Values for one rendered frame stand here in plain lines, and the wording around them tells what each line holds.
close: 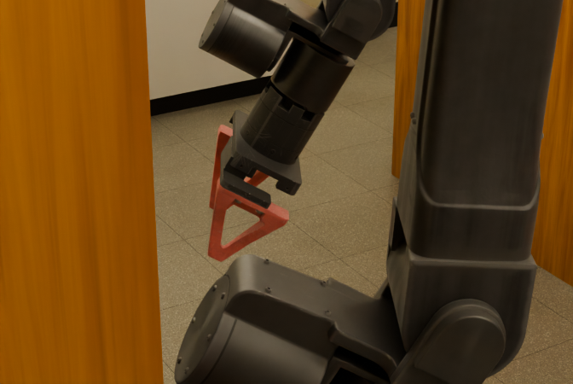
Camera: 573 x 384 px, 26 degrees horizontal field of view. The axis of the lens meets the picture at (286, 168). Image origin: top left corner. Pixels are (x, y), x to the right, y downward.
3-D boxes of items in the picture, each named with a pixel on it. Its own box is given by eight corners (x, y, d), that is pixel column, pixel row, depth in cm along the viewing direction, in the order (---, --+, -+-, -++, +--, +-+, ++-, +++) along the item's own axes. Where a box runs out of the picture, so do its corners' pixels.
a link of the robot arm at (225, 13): (391, 6, 101) (379, -23, 109) (268, -62, 98) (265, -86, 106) (317, 126, 105) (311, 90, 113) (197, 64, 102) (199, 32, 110)
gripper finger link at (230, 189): (178, 254, 107) (231, 166, 103) (182, 217, 113) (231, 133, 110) (248, 287, 108) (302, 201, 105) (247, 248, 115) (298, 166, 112)
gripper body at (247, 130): (225, 170, 106) (268, 98, 103) (226, 124, 115) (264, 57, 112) (292, 202, 107) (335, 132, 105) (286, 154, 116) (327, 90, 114)
